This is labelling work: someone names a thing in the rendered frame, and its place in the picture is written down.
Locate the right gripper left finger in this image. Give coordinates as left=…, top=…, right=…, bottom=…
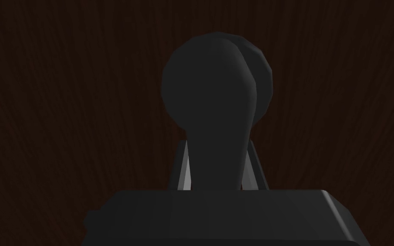
left=168, top=139, right=192, bottom=191

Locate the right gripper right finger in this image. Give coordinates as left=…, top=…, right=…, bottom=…
left=241, top=139, right=270, bottom=191

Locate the black door handle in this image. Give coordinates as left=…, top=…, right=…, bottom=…
left=160, top=32, right=274, bottom=191

